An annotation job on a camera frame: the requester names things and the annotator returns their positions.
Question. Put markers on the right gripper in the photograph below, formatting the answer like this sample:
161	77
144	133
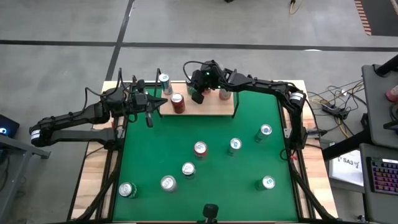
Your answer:
208	77

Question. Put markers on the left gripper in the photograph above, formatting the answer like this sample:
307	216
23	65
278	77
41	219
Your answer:
138	102

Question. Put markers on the red can with black label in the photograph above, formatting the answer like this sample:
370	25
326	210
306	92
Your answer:
177	98

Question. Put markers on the white and red Spindrift can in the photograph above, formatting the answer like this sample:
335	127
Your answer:
168	183
224	95

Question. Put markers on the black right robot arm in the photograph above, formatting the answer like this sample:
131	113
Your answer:
261	84

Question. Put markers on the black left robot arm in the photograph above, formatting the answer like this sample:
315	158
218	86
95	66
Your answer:
71	118

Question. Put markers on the green table mat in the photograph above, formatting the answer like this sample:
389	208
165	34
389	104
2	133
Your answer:
217	186

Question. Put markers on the black power strip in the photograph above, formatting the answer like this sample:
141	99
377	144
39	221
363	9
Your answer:
335	111

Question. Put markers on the black device with blue light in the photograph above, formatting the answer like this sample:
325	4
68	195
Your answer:
7	126

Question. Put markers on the black diagonal desk strut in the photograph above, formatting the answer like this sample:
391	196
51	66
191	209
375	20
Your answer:
342	148

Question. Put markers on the grey metal cart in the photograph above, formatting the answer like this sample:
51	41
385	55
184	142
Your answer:
15	186

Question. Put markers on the white SA3 sign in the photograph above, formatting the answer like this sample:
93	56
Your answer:
345	169

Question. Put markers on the grey desk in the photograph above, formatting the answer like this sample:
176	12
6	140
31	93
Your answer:
373	99
364	199

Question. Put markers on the red cup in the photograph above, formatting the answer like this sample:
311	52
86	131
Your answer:
393	93

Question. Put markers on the black orange-striped floor mat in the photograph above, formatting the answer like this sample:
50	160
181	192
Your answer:
382	18

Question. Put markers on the backlit black keyboard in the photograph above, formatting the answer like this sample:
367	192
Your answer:
384	177

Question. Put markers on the wooden shelf with black frame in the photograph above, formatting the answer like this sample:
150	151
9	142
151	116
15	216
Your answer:
211	107

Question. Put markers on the white metal bracket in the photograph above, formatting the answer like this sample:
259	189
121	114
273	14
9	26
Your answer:
288	133

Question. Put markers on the black table-level camera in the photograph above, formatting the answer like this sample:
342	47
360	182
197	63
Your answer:
210	211

